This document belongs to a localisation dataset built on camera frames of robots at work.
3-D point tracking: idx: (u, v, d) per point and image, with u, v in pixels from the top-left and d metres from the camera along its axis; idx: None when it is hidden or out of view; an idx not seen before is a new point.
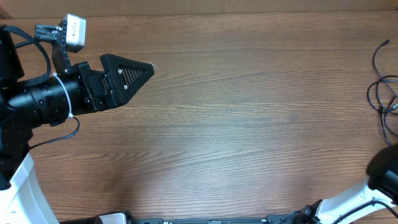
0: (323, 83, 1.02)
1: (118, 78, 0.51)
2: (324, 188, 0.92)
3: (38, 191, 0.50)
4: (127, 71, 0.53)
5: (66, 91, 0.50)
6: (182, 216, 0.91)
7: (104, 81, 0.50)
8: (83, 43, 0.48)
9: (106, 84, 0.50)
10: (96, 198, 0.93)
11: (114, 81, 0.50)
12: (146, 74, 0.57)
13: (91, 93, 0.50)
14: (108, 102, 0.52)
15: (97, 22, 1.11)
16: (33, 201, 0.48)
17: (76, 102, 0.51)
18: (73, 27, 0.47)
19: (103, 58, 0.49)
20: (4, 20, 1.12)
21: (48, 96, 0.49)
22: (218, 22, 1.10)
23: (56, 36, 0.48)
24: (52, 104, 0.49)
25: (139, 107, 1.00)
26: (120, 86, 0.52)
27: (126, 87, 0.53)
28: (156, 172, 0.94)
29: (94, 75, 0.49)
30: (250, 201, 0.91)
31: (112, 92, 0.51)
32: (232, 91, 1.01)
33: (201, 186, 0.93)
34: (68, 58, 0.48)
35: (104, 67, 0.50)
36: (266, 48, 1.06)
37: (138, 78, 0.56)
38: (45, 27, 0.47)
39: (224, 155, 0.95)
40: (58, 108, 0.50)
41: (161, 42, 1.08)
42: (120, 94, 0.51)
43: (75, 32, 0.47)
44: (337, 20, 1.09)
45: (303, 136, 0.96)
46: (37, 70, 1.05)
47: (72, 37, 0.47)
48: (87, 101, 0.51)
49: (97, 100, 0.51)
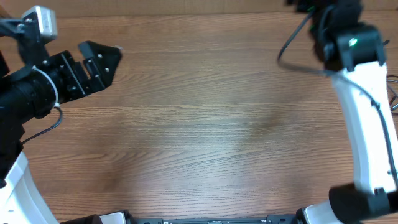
0: (323, 83, 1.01)
1: (99, 61, 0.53)
2: (324, 188, 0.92)
3: (35, 191, 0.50)
4: (106, 56, 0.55)
5: (50, 79, 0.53)
6: (182, 216, 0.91)
7: (87, 66, 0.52)
8: (56, 34, 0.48)
9: (89, 69, 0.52)
10: (96, 198, 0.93)
11: (96, 65, 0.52)
12: (117, 59, 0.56)
13: (78, 79, 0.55)
14: (93, 87, 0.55)
15: (97, 22, 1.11)
16: (30, 201, 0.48)
17: (60, 91, 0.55)
18: (45, 18, 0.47)
19: (83, 45, 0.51)
20: None
21: (38, 87, 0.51)
22: (218, 22, 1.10)
23: (23, 28, 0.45)
24: (41, 94, 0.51)
25: (139, 107, 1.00)
26: (102, 70, 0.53)
27: (107, 69, 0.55)
28: (156, 172, 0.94)
29: None
30: (250, 201, 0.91)
31: (97, 75, 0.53)
32: (232, 91, 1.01)
33: (201, 186, 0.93)
34: (45, 50, 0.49)
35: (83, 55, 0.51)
36: (266, 48, 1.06)
37: (115, 63, 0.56)
38: (5, 21, 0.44)
39: (224, 155, 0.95)
40: (47, 97, 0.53)
41: (161, 42, 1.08)
42: (104, 76, 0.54)
43: (47, 23, 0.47)
44: None
45: (303, 136, 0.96)
46: None
47: (46, 28, 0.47)
48: (73, 89, 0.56)
49: (84, 86, 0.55)
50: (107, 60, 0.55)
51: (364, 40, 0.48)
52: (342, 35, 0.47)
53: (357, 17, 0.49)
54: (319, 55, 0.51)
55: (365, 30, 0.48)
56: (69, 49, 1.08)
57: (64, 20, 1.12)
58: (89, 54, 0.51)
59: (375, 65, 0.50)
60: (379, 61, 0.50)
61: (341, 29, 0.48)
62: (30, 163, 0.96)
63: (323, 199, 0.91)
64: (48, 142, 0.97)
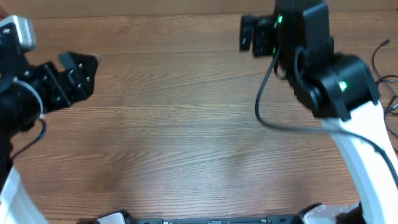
0: None
1: (81, 71, 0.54)
2: (324, 188, 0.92)
3: (27, 201, 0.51)
4: (86, 65, 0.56)
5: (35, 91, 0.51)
6: (182, 216, 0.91)
7: (69, 77, 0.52)
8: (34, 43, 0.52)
9: (71, 80, 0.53)
10: (95, 198, 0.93)
11: (79, 75, 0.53)
12: (93, 66, 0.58)
13: (63, 91, 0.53)
14: (78, 97, 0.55)
15: (97, 22, 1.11)
16: (24, 213, 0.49)
17: (45, 101, 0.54)
18: (23, 29, 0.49)
19: (63, 56, 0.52)
20: None
21: (21, 100, 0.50)
22: (218, 22, 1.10)
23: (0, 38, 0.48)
24: (27, 107, 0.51)
25: (139, 107, 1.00)
26: (84, 79, 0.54)
27: (89, 78, 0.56)
28: (156, 172, 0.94)
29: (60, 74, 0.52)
30: (250, 201, 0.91)
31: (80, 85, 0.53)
32: (232, 91, 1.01)
33: (201, 186, 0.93)
34: (25, 61, 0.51)
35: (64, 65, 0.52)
36: None
37: (92, 71, 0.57)
38: None
39: (224, 155, 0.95)
40: (30, 108, 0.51)
41: (161, 42, 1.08)
42: (87, 86, 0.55)
43: (27, 34, 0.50)
44: (337, 20, 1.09)
45: (303, 136, 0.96)
46: None
47: (26, 38, 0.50)
48: (57, 100, 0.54)
49: (69, 96, 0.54)
50: (86, 70, 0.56)
51: (349, 77, 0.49)
52: (326, 77, 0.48)
53: (329, 56, 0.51)
54: (306, 103, 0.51)
55: (346, 64, 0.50)
56: (69, 49, 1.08)
57: (64, 20, 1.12)
58: (70, 65, 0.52)
59: (370, 106, 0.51)
60: (372, 100, 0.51)
61: (319, 70, 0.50)
62: (30, 163, 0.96)
63: (323, 199, 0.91)
64: (48, 142, 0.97)
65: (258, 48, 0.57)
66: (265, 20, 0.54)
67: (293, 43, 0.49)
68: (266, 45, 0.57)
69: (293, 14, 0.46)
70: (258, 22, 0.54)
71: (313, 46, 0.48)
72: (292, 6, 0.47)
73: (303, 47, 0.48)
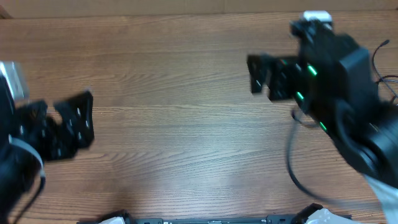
0: None
1: (79, 118, 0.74)
2: (324, 188, 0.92)
3: None
4: (84, 110, 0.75)
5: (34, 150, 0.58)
6: (182, 216, 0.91)
7: (71, 128, 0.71)
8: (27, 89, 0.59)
9: (71, 129, 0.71)
10: (96, 198, 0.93)
11: (78, 126, 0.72)
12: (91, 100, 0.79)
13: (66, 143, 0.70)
14: (80, 144, 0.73)
15: (97, 22, 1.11)
16: None
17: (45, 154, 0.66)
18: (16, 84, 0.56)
19: (62, 105, 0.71)
20: (4, 21, 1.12)
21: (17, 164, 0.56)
22: (218, 22, 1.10)
23: None
24: (25, 167, 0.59)
25: (138, 107, 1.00)
26: (83, 122, 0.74)
27: (87, 122, 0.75)
28: (156, 172, 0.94)
29: (66, 126, 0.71)
30: (250, 201, 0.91)
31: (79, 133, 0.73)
32: (232, 91, 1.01)
33: (201, 186, 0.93)
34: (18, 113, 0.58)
35: (64, 116, 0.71)
36: (266, 48, 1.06)
37: (91, 114, 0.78)
38: None
39: (224, 155, 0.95)
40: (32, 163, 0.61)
41: (161, 42, 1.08)
42: (86, 129, 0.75)
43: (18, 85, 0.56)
44: (337, 20, 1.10)
45: (303, 136, 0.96)
46: (37, 70, 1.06)
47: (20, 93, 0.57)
48: (59, 153, 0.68)
49: (72, 146, 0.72)
50: (84, 113, 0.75)
51: None
52: (377, 135, 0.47)
53: (375, 107, 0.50)
54: (360, 163, 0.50)
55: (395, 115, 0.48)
56: (69, 49, 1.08)
57: (64, 20, 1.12)
58: (69, 116, 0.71)
59: None
60: None
61: (362, 125, 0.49)
62: None
63: (323, 199, 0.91)
64: None
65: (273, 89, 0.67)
66: (284, 61, 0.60)
67: (332, 95, 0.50)
68: (282, 88, 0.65)
69: (331, 64, 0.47)
70: (277, 63, 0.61)
71: (356, 99, 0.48)
72: (324, 57, 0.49)
73: (342, 99, 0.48)
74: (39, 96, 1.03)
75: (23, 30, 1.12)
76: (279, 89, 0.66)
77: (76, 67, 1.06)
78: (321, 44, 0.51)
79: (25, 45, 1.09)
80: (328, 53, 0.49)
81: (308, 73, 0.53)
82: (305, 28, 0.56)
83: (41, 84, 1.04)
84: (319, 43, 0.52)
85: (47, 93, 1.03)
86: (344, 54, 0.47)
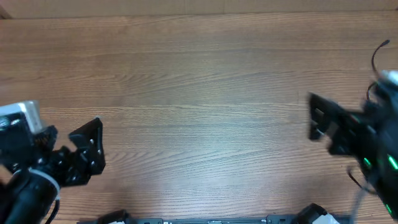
0: (322, 83, 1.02)
1: (93, 147, 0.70)
2: (324, 188, 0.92)
3: None
4: (96, 138, 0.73)
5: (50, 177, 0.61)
6: (182, 216, 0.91)
7: (84, 155, 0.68)
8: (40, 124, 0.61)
9: (85, 158, 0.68)
10: (96, 198, 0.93)
11: (91, 153, 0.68)
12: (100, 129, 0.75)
13: (78, 172, 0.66)
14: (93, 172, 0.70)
15: (97, 22, 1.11)
16: None
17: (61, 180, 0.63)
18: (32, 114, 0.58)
19: (76, 135, 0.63)
20: (4, 21, 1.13)
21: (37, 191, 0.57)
22: (218, 22, 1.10)
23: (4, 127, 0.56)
24: (46, 195, 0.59)
25: (139, 107, 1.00)
26: (96, 151, 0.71)
27: (99, 150, 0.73)
28: (156, 172, 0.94)
29: (81, 154, 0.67)
30: (250, 201, 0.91)
31: (93, 161, 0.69)
32: (232, 91, 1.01)
33: (201, 186, 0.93)
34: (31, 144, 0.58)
35: (80, 144, 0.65)
36: (266, 48, 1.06)
37: (98, 137, 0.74)
38: None
39: (224, 155, 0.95)
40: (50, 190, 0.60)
41: (161, 43, 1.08)
42: (99, 159, 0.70)
43: (36, 119, 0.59)
44: (338, 20, 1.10)
45: (303, 136, 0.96)
46: (37, 70, 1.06)
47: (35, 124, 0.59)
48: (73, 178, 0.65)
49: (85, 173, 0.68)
50: (97, 144, 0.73)
51: None
52: None
53: None
54: None
55: None
56: (69, 49, 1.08)
57: (64, 20, 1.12)
58: (85, 145, 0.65)
59: None
60: None
61: None
62: None
63: (322, 199, 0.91)
64: None
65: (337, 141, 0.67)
66: (356, 117, 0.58)
67: None
68: (346, 144, 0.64)
69: None
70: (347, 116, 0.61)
71: None
72: None
73: None
74: (40, 96, 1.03)
75: (23, 30, 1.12)
76: (341, 143, 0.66)
77: (76, 67, 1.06)
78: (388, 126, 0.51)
79: (25, 45, 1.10)
80: (387, 130, 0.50)
81: (385, 160, 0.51)
82: (392, 92, 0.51)
83: (41, 84, 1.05)
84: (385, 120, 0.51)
85: (48, 93, 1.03)
86: None
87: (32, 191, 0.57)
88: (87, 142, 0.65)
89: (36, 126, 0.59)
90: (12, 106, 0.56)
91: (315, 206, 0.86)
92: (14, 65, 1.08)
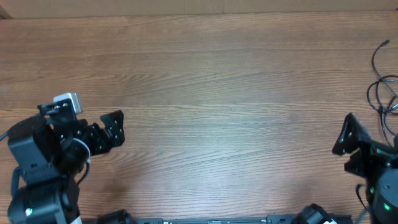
0: (323, 83, 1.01)
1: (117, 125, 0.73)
2: (324, 188, 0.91)
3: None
4: (120, 119, 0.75)
5: (84, 143, 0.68)
6: (182, 216, 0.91)
7: (108, 130, 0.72)
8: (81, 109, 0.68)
9: (110, 133, 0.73)
10: (96, 198, 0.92)
11: (114, 131, 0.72)
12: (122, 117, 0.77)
13: (104, 142, 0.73)
14: (114, 144, 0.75)
15: (97, 23, 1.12)
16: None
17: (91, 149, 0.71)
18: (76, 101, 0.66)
19: (103, 117, 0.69)
20: (5, 22, 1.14)
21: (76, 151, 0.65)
22: (218, 22, 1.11)
23: (58, 109, 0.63)
24: (82, 155, 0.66)
25: (138, 107, 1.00)
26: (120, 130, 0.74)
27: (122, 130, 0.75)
28: (156, 172, 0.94)
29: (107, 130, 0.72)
30: (250, 201, 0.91)
31: (117, 136, 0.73)
32: (232, 91, 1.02)
33: (201, 186, 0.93)
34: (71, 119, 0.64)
35: (106, 123, 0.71)
36: (266, 48, 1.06)
37: (120, 119, 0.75)
38: (46, 106, 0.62)
39: (224, 155, 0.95)
40: (83, 155, 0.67)
41: (161, 43, 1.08)
42: (121, 138, 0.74)
43: (78, 104, 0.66)
44: (337, 20, 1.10)
45: (303, 136, 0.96)
46: (37, 70, 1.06)
47: (77, 108, 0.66)
48: (99, 147, 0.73)
49: (107, 145, 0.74)
50: (121, 121, 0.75)
51: None
52: None
53: None
54: None
55: None
56: (69, 49, 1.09)
57: (64, 20, 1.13)
58: (109, 123, 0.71)
59: None
60: None
61: None
62: None
63: (323, 200, 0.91)
64: None
65: (356, 163, 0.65)
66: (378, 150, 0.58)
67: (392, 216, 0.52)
68: (363, 171, 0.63)
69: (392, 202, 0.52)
70: (371, 146, 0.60)
71: None
72: None
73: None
74: (39, 96, 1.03)
75: (24, 30, 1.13)
76: (357, 167, 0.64)
77: (76, 67, 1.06)
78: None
79: (25, 45, 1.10)
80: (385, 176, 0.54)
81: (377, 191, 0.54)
82: None
83: (41, 84, 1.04)
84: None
85: (47, 93, 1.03)
86: None
87: (74, 152, 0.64)
88: (113, 122, 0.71)
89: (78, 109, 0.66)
90: (58, 98, 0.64)
91: (315, 206, 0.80)
92: (14, 65, 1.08)
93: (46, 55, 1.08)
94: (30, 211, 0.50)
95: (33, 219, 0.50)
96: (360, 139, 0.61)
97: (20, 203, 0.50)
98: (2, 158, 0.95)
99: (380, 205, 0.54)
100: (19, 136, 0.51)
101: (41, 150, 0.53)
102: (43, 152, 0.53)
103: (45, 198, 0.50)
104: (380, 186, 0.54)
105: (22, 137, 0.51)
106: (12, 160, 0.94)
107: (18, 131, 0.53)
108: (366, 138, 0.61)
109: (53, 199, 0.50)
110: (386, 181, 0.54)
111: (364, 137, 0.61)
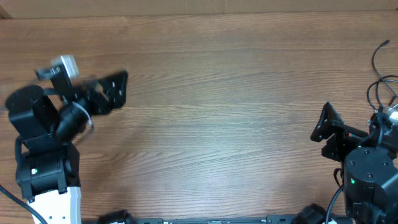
0: (323, 83, 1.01)
1: (115, 89, 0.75)
2: (326, 189, 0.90)
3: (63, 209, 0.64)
4: (117, 83, 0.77)
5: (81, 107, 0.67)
6: (182, 216, 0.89)
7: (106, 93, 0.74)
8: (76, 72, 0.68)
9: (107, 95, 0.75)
10: (95, 199, 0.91)
11: (113, 93, 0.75)
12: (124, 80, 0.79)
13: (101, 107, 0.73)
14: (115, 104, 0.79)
15: (97, 23, 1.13)
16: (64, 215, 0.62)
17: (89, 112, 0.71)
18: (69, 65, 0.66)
19: (101, 83, 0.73)
20: (5, 22, 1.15)
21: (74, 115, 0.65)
22: (218, 22, 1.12)
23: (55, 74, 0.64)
24: (78, 119, 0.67)
25: (139, 108, 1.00)
26: (120, 93, 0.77)
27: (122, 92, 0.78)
28: (155, 172, 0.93)
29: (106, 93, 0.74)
30: (250, 201, 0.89)
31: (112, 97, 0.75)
32: (231, 91, 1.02)
33: (201, 186, 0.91)
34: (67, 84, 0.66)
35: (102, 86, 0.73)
36: (266, 48, 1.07)
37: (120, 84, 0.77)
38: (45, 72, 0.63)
39: (224, 155, 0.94)
40: (81, 118, 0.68)
41: (161, 43, 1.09)
42: (122, 97, 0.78)
43: (72, 68, 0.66)
44: (337, 20, 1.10)
45: (303, 136, 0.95)
46: (37, 69, 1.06)
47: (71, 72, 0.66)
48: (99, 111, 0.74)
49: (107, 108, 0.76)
50: (120, 86, 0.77)
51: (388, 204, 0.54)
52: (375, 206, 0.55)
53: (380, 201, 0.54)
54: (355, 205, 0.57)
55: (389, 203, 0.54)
56: (69, 48, 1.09)
57: (64, 20, 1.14)
58: (106, 86, 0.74)
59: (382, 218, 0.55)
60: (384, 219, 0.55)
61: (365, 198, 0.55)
62: None
63: (324, 200, 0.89)
64: None
65: (331, 148, 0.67)
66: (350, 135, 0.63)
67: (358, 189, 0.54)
68: (339, 154, 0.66)
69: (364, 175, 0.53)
70: (344, 131, 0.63)
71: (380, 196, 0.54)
72: (368, 172, 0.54)
73: (367, 188, 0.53)
74: None
75: (25, 30, 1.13)
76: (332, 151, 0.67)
77: None
78: (378, 160, 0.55)
79: (26, 45, 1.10)
80: (356, 150, 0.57)
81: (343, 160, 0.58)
82: (382, 124, 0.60)
83: None
84: (381, 160, 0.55)
85: None
86: (379, 172, 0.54)
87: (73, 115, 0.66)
88: (111, 84, 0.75)
89: (73, 74, 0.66)
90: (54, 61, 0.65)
91: (316, 206, 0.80)
92: (14, 65, 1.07)
93: (46, 54, 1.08)
94: (35, 172, 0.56)
95: (38, 180, 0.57)
96: (334, 125, 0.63)
97: (27, 165, 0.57)
98: (2, 158, 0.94)
99: (348, 179, 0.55)
100: (18, 109, 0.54)
101: (41, 122, 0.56)
102: (42, 124, 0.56)
103: (50, 162, 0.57)
104: (346, 162, 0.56)
105: (22, 111, 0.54)
106: (11, 160, 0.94)
107: (16, 104, 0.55)
108: (339, 123, 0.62)
109: (57, 163, 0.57)
110: (352, 158, 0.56)
111: (337, 123, 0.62)
